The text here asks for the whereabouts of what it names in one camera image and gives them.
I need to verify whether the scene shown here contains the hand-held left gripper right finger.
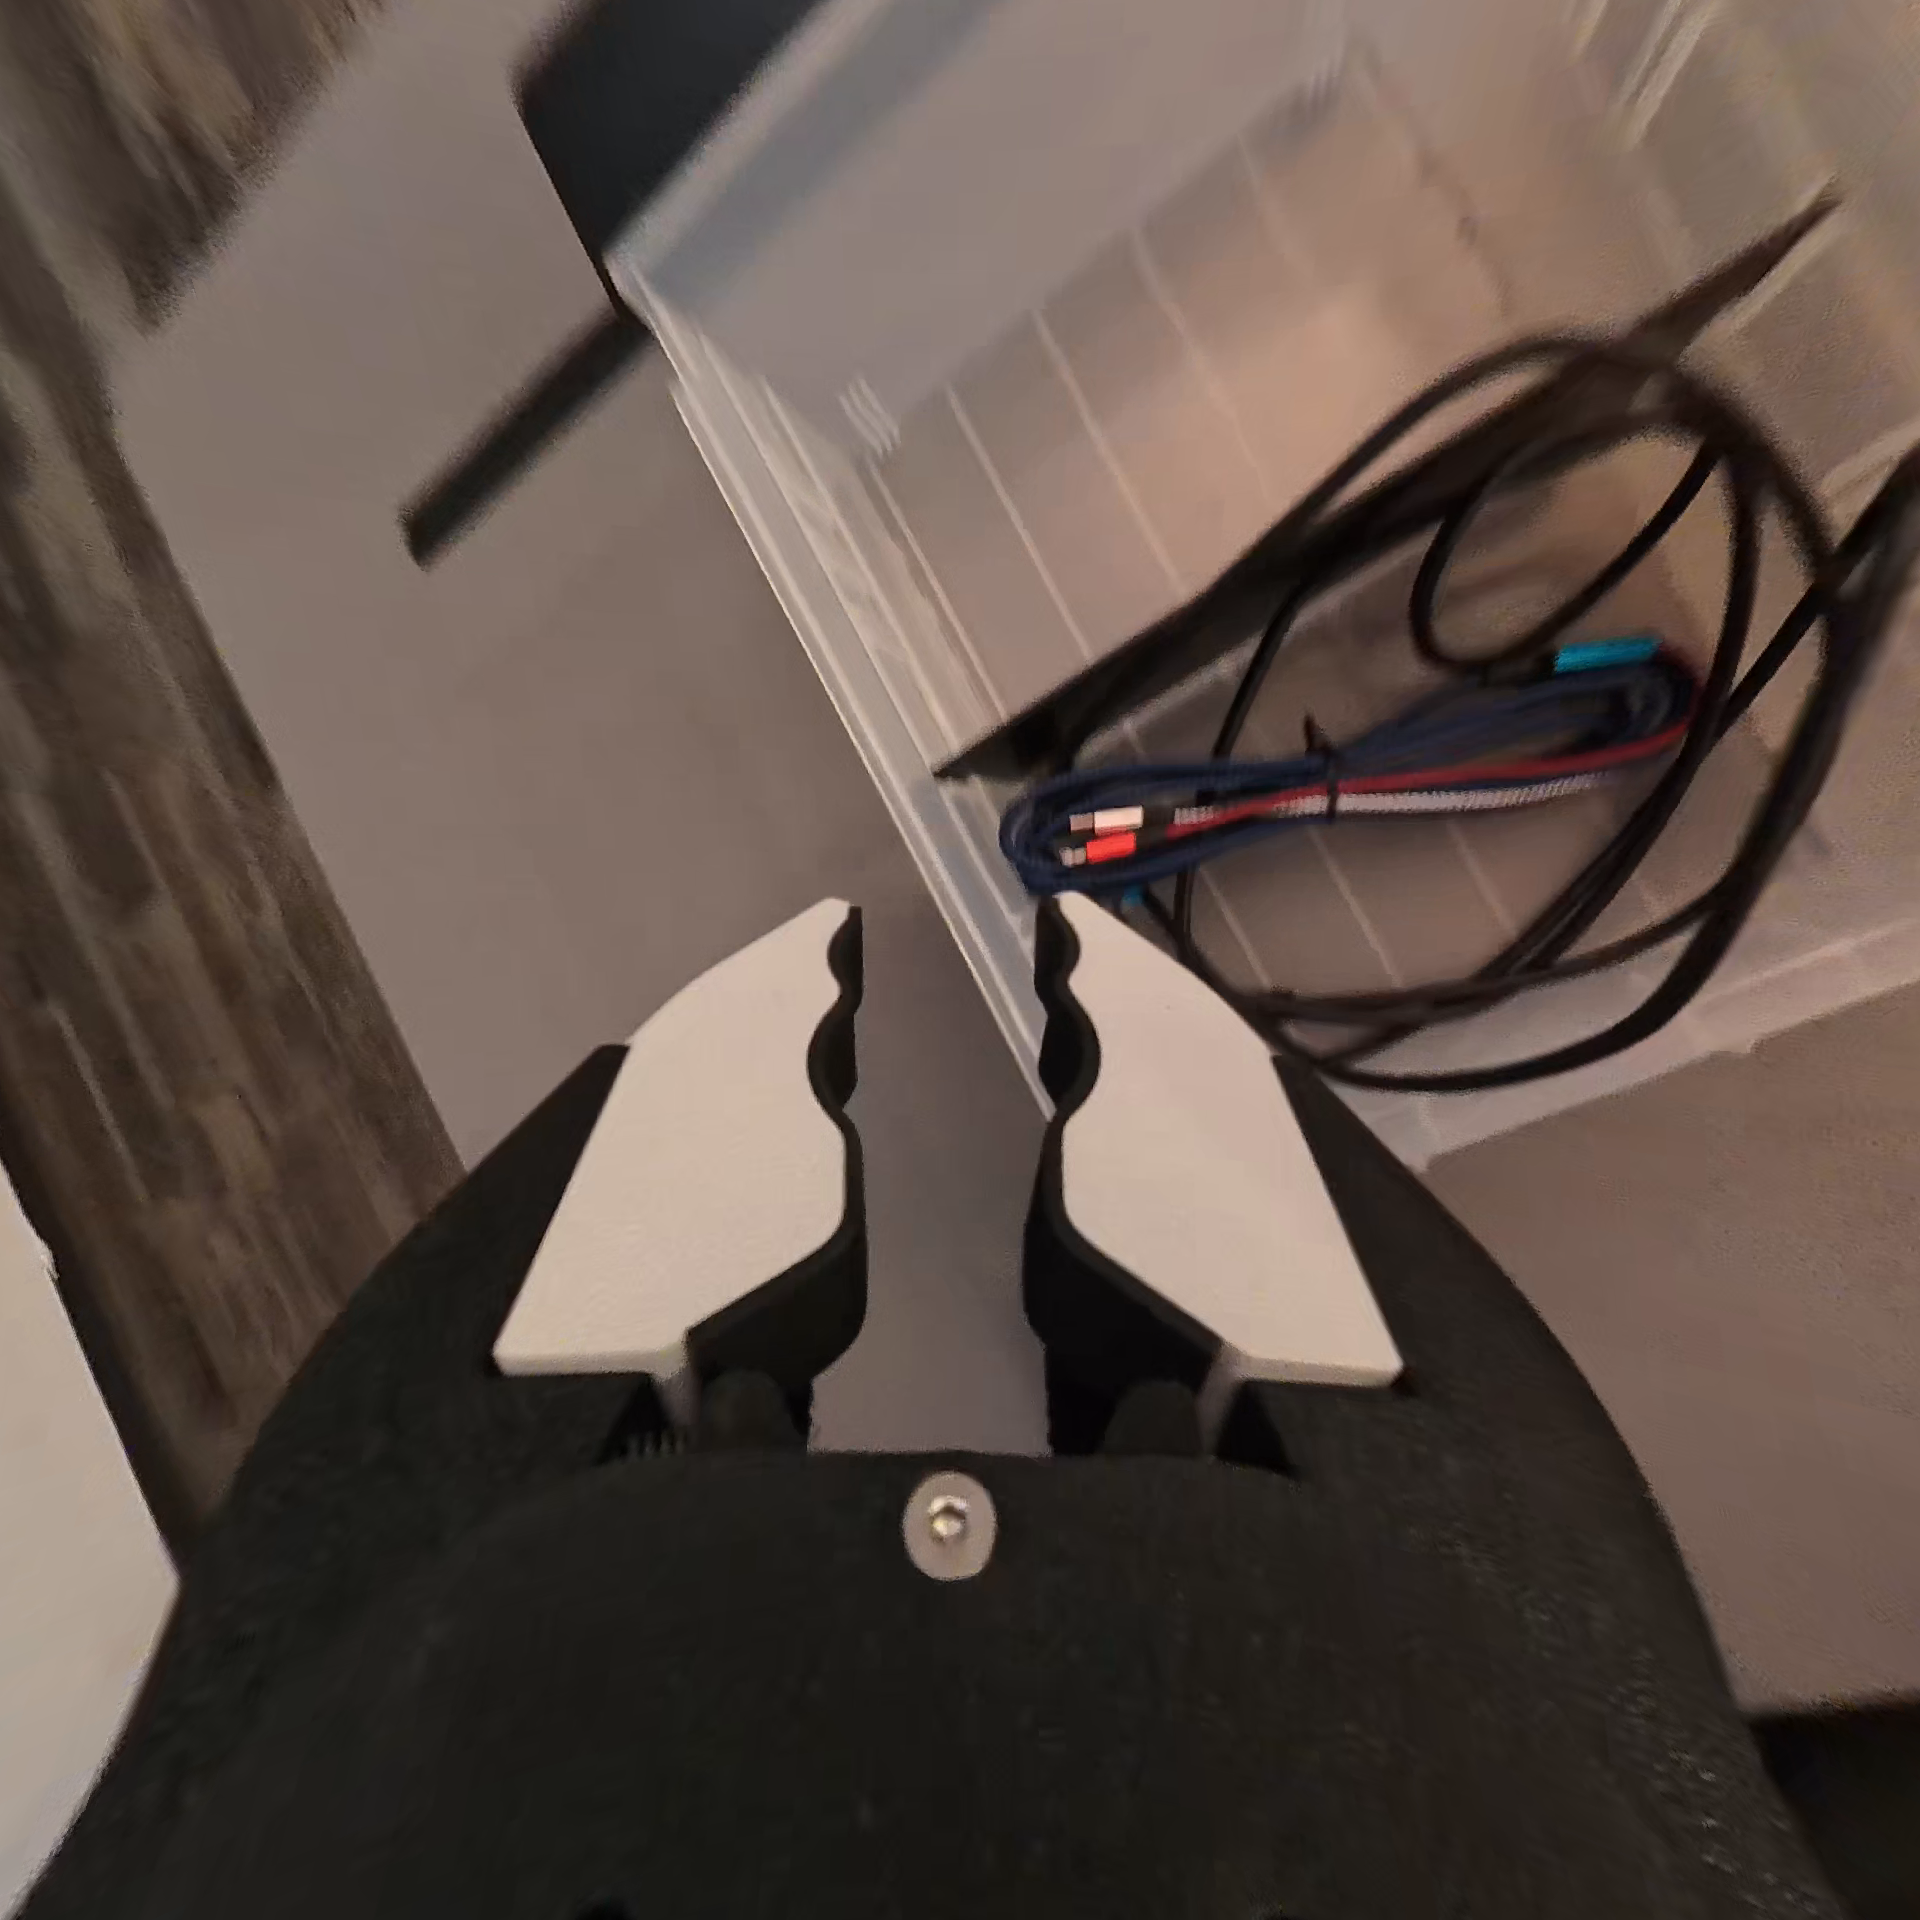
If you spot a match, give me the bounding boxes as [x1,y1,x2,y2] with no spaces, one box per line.
[1024,895,1406,1454]

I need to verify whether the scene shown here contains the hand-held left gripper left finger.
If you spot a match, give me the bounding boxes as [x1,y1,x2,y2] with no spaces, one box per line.
[490,895,873,1449]

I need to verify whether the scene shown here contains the clear plastic bin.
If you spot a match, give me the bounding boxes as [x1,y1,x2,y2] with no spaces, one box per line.
[607,0,1920,1162]

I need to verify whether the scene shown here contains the blue and red cables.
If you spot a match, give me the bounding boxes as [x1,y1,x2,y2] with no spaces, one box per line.
[997,631,1707,906]

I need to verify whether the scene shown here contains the black coiled cable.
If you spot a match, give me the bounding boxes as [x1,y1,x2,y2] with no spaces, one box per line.
[1170,337,1920,1093]

